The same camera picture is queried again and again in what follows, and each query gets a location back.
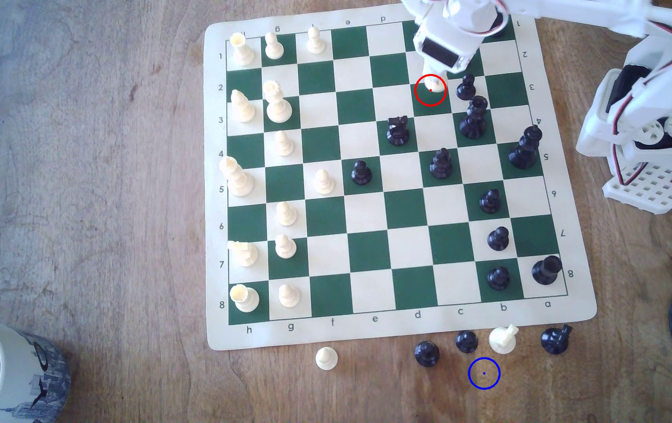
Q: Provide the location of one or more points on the green white chess mat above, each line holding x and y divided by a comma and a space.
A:
371, 247

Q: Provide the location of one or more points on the white knight chess piece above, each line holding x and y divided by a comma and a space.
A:
503, 339
245, 254

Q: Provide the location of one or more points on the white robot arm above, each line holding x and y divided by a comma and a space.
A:
653, 88

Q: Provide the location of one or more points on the black queen chess piece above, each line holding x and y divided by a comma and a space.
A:
474, 122

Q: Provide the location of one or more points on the white pawn chess piece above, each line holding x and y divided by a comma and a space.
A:
324, 184
287, 216
289, 297
326, 358
315, 43
285, 248
437, 88
283, 145
274, 48

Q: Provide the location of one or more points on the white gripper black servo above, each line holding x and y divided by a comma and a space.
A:
440, 51

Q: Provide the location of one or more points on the black bishop chess piece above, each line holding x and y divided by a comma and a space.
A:
441, 166

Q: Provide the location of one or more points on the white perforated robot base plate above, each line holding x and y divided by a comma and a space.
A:
647, 188

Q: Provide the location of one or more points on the white mug with skyline print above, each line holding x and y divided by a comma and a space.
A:
24, 376

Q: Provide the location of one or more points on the white bishop chess piece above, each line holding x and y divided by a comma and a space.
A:
243, 109

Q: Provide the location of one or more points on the white rook chess piece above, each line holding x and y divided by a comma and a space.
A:
245, 299
243, 53

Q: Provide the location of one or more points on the white king chess piece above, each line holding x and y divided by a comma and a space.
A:
238, 179

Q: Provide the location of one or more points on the white queen chess piece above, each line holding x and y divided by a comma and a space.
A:
277, 106

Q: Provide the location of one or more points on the black knight chess piece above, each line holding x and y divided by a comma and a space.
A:
397, 133
555, 341

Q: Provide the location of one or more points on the black king chess piece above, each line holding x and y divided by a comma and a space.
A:
523, 151

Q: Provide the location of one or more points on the black pawn chess piece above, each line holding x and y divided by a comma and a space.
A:
498, 239
489, 203
427, 354
498, 279
361, 174
465, 89
467, 342

